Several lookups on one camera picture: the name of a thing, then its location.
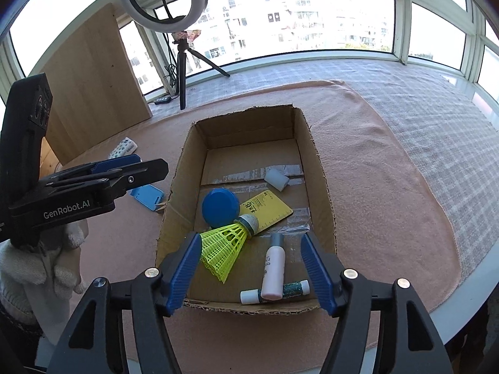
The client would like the yellow ruler card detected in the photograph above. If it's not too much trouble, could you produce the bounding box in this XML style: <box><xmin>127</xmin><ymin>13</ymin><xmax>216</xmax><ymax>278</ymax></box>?
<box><xmin>238</xmin><ymin>189</ymin><xmax>294</xmax><ymax>238</ymax></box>

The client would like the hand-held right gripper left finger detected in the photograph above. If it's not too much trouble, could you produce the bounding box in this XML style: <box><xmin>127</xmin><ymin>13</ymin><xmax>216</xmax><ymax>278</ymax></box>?
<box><xmin>47</xmin><ymin>232</ymin><xmax>203</xmax><ymax>374</ymax></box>

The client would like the person's left hand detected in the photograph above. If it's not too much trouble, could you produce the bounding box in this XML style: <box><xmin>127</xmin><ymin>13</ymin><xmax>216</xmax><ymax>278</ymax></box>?
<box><xmin>0</xmin><ymin>220</ymin><xmax>88</xmax><ymax>343</ymax></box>

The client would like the blue phone stand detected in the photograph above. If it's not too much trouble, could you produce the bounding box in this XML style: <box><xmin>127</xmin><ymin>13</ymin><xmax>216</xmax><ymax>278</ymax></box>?
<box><xmin>130</xmin><ymin>184</ymin><xmax>166</xmax><ymax>213</ymax></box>

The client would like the large wooden board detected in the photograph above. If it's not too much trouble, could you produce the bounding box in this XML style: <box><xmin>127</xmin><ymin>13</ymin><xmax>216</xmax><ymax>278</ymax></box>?
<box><xmin>37</xmin><ymin>2</ymin><xmax>153</xmax><ymax>164</ymax></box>

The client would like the checked white mat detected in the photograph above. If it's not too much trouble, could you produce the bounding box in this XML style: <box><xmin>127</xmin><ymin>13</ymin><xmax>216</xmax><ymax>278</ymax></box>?
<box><xmin>148</xmin><ymin>59</ymin><xmax>499</xmax><ymax>312</ymax></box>

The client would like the yellow shuttlecock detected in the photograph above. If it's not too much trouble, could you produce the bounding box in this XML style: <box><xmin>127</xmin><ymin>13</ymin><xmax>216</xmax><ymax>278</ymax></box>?
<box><xmin>199</xmin><ymin>214</ymin><xmax>260</xmax><ymax>285</ymax></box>

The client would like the pine slat panel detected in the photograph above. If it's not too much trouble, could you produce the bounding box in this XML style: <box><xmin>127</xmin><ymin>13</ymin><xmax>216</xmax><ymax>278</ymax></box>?
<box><xmin>39</xmin><ymin>137</ymin><xmax>63</xmax><ymax>178</ymax></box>

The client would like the black ring light cable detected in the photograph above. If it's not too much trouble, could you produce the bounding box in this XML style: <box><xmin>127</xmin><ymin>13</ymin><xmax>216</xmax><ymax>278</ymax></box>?
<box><xmin>154</xmin><ymin>39</ymin><xmax>184</xmax><ymax>106</ymax></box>

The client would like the person's left forearm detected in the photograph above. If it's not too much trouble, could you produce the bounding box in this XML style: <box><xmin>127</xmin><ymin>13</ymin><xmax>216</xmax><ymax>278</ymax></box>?
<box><xmin>0</xmin><ymin>304</ymin><xmax>47</xmax><ymax>374</ymax></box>

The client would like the black tripod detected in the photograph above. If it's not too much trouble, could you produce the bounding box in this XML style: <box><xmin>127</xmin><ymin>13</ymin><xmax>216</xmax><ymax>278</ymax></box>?
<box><xmin>170</xmin><ymin>31</ymin><xmax>231</xmax><ymax>110</ymax></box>

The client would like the small white pink bottle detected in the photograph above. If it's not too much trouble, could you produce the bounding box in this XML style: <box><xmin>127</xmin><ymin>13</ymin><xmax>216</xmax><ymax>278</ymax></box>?
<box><xmin>260</xmin><ymin>233</ymin><xmax>287</xmax><ymax>300</ymax></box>

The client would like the patterned tissue pack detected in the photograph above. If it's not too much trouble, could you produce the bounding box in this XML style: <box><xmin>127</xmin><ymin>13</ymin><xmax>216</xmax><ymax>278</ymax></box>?
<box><xmin>108</xmin><ymin>137</ymin><xmax>138</xmax><ymax>160</ymax></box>

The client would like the pink blanket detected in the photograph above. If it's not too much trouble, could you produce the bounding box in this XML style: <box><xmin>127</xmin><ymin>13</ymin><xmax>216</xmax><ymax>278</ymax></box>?
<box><xmin>51</xmin><ymin>80</ymin><xmax>463</xmax><ymax>374</ymax></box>

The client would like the blue round lid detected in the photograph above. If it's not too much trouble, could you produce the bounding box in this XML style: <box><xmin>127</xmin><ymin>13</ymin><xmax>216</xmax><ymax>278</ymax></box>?
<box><xmin>201</xmin><ymin>188</ymin><xmax>240</xmax><ymax>228</ymax></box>

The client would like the green glitter glue stick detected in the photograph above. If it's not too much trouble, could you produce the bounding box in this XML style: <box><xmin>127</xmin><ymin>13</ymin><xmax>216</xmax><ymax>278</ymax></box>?
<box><xmin>240</xmin><ymin>279</ymin><xmax>311</xmax><ymax>305</ymax></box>

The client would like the white eraser block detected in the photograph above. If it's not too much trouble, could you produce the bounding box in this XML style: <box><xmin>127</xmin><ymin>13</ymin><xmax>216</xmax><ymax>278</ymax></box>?
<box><xmin>264</xmin><ymin>167</ymin><xmax>290</xmax><ymax>192</ymax></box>

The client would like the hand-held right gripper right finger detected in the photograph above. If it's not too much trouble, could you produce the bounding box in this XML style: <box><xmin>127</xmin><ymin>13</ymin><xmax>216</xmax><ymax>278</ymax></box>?
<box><xmin>300</xmin><ymin>233</ymin><xmax>455</xmax><ymax>374</ymax></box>

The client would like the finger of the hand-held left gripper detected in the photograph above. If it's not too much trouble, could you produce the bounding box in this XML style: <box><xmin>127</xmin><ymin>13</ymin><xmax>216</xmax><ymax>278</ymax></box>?
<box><xmin>51</xmin><ymin>154</ymin><xmax>142</xmax><ymax>182</ymax></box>
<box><xmin>39</xmin><ymin>158</ymin><xmax>169</xmax><ymax>203</ymax></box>

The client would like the cardboard box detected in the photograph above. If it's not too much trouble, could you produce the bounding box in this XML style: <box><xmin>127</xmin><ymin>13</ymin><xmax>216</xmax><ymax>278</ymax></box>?
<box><xmin>155</xmin><ymin>104</ymin><xmax>338</xmax><ymax>314</ymax></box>

